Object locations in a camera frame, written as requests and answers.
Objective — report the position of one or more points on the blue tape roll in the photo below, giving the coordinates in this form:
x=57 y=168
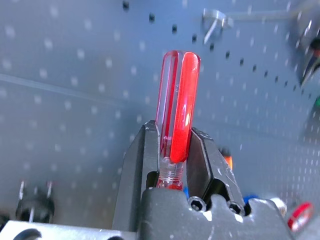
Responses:
x=248 y=198

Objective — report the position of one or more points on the white tape roll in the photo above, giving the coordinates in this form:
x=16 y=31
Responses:
x=279 y=205

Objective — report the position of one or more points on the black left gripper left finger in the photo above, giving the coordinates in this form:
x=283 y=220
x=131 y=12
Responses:
x=140 y=160

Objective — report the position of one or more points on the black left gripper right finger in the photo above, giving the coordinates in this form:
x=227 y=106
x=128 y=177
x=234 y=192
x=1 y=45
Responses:
x=207 y=165

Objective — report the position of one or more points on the grey perforated pegboard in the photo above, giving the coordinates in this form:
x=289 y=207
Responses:
x=75 y=75

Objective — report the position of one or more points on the red tape roll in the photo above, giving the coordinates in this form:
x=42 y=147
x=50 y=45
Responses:
x=298 y=216

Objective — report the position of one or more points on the orange black screwdriver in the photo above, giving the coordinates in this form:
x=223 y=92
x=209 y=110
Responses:
x=228 y=160

